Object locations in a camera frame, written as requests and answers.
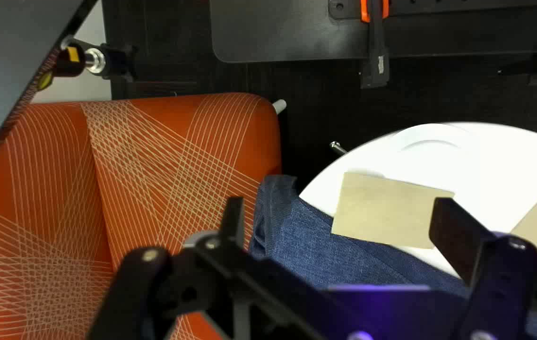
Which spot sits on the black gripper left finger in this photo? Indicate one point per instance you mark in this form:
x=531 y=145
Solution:
x=217 y=284

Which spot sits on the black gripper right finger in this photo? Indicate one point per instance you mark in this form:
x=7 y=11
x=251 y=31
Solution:
x=507 y=284

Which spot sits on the navy blue cloth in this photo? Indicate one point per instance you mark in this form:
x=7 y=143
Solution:
x=306 y=239

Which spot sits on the round white table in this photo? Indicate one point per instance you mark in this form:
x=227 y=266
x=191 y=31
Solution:
x=488 y=171

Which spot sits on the orange patterned cloth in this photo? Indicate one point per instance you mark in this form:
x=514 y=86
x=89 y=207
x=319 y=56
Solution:
x=60 y=209

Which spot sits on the small metal screw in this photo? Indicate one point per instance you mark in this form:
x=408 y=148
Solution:
x=336 y=148

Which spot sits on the white sofa leg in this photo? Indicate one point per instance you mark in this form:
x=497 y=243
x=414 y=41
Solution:
x=278 y=107

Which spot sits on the black perforated work table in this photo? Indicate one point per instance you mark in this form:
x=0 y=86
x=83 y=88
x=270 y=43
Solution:
x=249 y=82

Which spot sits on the black camera clamp mount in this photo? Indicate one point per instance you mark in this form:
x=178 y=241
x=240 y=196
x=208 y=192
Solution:
x=94 y=60

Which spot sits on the dark camera mounting rail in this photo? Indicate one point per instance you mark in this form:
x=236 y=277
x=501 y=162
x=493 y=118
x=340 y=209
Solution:
x=9 y=69

